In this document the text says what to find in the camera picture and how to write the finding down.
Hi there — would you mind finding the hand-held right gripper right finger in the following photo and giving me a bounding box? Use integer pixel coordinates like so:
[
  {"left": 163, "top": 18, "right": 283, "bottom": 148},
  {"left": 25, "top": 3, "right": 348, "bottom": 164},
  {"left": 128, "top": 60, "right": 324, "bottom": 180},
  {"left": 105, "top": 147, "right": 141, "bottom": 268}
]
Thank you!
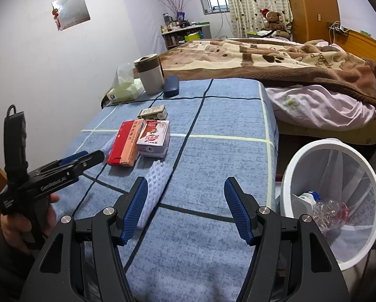
[{"left": 223, "top": 177, "right": 352, "bottom": 302}]

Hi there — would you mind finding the wooden wardrobe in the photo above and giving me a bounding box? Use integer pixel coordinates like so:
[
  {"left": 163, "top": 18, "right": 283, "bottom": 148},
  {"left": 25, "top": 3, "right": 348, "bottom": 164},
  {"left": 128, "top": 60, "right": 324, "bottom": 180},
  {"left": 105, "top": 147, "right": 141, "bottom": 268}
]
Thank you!
[{"left": 282, "top": 0, "right": 340, "bottom": 45}]

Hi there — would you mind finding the clear crushed plastic bottle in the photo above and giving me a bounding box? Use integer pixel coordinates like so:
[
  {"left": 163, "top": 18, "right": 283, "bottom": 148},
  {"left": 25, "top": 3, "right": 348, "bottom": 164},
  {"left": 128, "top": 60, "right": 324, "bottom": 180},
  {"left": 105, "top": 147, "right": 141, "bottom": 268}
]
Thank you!
[{"left": 312, "top": 199, "right": 349, "bottom": 232}]

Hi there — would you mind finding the small barred window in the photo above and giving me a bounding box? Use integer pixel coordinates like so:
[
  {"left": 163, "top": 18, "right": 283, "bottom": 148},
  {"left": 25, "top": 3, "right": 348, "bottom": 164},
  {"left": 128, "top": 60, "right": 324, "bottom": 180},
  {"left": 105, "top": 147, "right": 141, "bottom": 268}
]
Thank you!
[{"left": 198, "top": 0, "right": 230, "bottom": 15}]

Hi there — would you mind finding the red hanging ornament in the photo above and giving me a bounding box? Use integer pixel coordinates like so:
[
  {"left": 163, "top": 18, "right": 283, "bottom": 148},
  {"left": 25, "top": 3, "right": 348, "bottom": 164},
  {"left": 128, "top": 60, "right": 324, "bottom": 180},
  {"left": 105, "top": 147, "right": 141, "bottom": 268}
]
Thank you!
[{"left": 52, "top": 6, "right": 63, "bottom": 29}]

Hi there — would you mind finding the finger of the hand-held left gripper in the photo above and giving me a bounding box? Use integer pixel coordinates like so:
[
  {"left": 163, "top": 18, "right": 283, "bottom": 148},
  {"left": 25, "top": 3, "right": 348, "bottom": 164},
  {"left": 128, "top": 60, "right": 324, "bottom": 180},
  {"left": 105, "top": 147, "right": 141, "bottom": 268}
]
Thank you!
[
  {"left": 46, "top": 150, "right": 106, "bottom": 180},
  {"left": 34, "top": 150, "right": 89, "bottom": 177}
]

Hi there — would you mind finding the small gold box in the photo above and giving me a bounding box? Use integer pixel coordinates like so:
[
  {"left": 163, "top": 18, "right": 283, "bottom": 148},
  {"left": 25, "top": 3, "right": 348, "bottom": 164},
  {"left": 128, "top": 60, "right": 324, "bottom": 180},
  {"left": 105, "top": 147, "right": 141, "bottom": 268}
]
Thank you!
[{"left": 138, "top": 105, "right": 169, "bottom": 121}]

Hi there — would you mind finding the person's left hand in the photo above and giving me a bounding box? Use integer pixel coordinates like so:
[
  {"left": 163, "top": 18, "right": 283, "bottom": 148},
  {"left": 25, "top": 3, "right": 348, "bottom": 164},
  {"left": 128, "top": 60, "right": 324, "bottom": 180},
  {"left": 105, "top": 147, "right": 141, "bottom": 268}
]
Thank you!
[{"left": 0, "top": 193, "right": 60, "bottom": 255}]

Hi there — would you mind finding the red medicine box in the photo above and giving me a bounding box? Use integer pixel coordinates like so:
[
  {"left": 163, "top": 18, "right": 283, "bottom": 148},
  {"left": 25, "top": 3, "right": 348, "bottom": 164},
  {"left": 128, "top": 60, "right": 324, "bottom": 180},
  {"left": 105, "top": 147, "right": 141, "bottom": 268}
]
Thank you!
[{"left": 107, "top": 120, "right": 146, "bottom": 167}]

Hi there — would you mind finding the blue plaid tablecloth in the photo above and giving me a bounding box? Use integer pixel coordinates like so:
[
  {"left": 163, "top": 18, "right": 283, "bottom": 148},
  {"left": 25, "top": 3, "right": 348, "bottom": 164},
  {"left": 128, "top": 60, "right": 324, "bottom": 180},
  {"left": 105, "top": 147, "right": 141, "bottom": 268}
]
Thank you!
[{"left": 51, "top": 79, "right": 280, "bottom": 302}]

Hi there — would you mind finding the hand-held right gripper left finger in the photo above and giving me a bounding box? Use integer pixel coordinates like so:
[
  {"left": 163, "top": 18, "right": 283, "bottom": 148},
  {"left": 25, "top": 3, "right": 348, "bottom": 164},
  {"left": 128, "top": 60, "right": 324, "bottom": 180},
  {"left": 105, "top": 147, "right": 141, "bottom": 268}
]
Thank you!
[{"left": 24, "top": 176, "right": 149, "bottom": 302}]

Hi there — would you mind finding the pink white carton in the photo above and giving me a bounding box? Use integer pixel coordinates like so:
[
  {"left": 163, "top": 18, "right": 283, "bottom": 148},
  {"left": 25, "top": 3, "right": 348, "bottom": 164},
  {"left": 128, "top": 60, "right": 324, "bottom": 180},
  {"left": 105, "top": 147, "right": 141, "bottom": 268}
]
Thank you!
[{"left": 136, "top": 120, "right": 170, "bottom": 159}]

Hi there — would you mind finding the patterned curtain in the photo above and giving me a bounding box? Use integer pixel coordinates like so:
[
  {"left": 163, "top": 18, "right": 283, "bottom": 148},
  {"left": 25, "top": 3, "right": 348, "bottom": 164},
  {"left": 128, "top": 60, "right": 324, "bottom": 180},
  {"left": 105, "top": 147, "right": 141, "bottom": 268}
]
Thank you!
[{"left": 222, "top": 0, "right": 294, "bottom": 38}]

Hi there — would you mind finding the clear bin liner bag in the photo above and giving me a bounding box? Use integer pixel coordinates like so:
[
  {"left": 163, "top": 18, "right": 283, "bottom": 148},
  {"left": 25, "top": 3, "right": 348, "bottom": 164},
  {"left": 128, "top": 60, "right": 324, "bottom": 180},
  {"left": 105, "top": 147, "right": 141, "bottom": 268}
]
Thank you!
[{"left": 289, "top": 146, "right": 376, "bottom": 263}]

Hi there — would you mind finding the wooden headboard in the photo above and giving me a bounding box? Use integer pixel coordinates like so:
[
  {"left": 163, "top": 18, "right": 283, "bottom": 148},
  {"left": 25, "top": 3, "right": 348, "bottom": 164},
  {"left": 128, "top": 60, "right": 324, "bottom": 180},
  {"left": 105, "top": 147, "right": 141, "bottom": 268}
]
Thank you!
[{"left": 328, "top": 22, "right": 376, "bottom": 70}]

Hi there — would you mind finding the pink bed sheet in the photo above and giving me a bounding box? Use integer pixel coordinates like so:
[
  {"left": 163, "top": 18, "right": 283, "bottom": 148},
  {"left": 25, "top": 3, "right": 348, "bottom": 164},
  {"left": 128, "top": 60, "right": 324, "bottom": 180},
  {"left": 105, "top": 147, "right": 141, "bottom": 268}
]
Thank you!
[{"left": 265, "top": 85, "right": 376, "bottom": 131}]

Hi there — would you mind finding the brown printed blanket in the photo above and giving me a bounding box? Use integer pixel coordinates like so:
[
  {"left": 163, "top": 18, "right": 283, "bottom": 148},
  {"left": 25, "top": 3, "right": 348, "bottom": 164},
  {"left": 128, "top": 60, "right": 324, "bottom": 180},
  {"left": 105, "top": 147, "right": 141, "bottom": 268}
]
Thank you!
[{"left": 158, "top": 38, "right": 376, "bottom": 107}]

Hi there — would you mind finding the brown teddy bear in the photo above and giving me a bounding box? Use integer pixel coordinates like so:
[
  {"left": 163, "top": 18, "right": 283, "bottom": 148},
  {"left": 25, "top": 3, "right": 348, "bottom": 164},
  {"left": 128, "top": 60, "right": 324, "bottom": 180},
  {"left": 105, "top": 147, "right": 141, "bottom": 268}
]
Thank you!
[{"left": 260, "top": 9, "right": 289, "bottom": 36}]

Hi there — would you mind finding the green tissue pack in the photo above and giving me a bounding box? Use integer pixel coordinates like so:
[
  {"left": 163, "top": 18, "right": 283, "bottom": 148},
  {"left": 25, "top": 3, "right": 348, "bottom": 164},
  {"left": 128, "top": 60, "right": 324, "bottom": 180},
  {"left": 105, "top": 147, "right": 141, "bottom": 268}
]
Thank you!
[{"left": 106, "top": 63, "right": 144, "bottom": 104}]

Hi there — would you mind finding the vase with branches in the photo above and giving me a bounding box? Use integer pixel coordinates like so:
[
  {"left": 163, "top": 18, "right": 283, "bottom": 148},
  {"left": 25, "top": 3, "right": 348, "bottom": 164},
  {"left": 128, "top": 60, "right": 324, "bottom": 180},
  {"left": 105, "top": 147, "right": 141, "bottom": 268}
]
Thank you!
[{"left": 159, "top": 0, "right": 196, "bottom": 21}]

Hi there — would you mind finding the white round bin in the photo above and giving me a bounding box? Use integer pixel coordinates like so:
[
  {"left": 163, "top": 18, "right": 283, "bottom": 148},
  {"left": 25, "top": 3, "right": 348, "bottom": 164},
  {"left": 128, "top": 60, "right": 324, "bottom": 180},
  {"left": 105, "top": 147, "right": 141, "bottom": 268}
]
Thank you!
[{"left": 275, "top": 138, "right": 376, "bottom": 271}]

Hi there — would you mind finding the cluttered desk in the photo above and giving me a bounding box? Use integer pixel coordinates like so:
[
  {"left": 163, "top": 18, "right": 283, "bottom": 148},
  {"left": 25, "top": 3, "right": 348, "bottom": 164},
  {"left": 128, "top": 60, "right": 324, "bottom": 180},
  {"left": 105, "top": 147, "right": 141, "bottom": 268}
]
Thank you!
[{"left": 161, "top": 22, "right": 211, "bottom": 51}]

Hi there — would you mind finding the grey tumbler brown lid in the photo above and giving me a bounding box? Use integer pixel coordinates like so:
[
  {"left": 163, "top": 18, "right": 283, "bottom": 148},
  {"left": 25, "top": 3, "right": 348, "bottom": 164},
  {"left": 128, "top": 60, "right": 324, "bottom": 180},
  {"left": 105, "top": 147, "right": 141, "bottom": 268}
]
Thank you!
[{"left": 134, "top": 54, "right": 164, "bottom": 95}]

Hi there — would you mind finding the shiny wall sheet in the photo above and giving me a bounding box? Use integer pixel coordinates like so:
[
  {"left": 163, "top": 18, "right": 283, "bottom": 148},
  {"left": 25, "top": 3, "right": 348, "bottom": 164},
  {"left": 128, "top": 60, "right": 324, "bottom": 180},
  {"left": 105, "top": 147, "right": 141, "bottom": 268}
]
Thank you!
[{"left": 52, "top": 0, "right": 91, "bottom": 30}]

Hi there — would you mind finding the white foam net sleeve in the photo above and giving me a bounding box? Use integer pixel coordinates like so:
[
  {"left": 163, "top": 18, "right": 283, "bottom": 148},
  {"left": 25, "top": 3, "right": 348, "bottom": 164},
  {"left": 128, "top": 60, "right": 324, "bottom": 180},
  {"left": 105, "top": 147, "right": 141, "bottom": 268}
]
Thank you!
[{"left": 136, "top": 160, "right": 170, "bottom": 230}]

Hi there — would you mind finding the dark blue glasses case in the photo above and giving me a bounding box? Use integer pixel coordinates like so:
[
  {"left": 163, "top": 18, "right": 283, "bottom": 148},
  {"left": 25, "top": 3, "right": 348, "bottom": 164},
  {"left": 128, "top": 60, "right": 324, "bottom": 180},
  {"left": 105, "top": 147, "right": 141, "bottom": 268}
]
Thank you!
[{"left": 163, "top": 75, "right": 180, "bottom": 99}]

